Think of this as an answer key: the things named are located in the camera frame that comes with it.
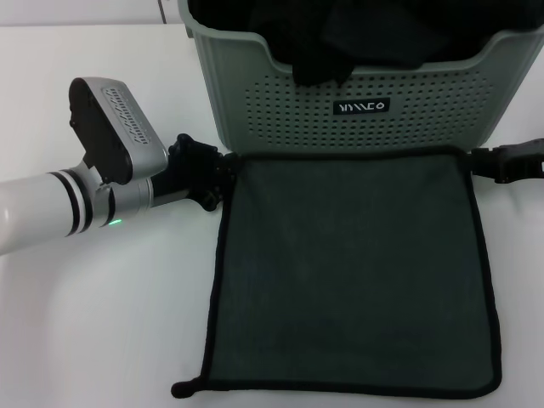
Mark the green perforated storage basket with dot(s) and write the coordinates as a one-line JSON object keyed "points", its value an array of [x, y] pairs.
{"points": [[297, 123]]}

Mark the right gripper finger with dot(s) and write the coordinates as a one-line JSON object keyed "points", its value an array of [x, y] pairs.
{"points": [[510, 154], [510, 173]]}

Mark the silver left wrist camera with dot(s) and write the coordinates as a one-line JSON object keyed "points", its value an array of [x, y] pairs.
{"points": [[106, 136]]}

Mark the dark folded cloth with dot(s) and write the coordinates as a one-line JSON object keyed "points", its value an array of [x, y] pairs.
{"points": [[382, 38]]}

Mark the green and yellow towel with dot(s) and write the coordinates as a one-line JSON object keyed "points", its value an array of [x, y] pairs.
{"points": [[353, 263]]}

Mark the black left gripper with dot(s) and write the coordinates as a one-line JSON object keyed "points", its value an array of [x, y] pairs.
{"points": [[187, 174]]}

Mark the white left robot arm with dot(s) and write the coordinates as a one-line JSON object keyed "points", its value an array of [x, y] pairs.
{"points": [[34, 208]]}

